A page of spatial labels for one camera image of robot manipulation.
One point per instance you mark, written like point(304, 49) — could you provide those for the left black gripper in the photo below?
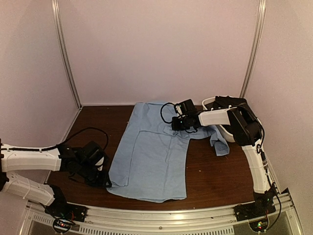
point(102, 181)

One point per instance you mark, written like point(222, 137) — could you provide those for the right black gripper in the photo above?
point(175, 125)

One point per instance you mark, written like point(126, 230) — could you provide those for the white plastic basket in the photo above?
point(237, 124)

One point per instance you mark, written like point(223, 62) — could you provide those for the light blue long sleeve shirt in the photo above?
point(149, 163)

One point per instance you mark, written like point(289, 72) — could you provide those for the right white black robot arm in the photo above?
point(258, 164)

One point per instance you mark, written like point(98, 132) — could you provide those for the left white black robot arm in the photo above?
point(88, 162)

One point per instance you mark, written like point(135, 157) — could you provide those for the black folded shirt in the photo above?
point(226, 101)

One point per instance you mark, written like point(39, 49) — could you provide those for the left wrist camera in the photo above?
point(100, 164)

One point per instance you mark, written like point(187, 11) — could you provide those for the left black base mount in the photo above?
point(67, 211)

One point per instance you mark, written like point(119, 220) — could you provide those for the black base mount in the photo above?
point(251, 211)
point(67, 211)

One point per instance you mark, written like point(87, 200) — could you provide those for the front aluminium rail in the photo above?
point(211, 221)

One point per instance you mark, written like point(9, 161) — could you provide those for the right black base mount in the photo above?
point(251, 211)

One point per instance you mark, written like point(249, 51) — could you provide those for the right aluminium frame post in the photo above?
point(261, 15)

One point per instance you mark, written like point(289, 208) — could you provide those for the aluminium frame post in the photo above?
point(261, 15)
point(63, 50)

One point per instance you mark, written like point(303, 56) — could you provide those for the left aluminium frame post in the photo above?
point(63, 50)

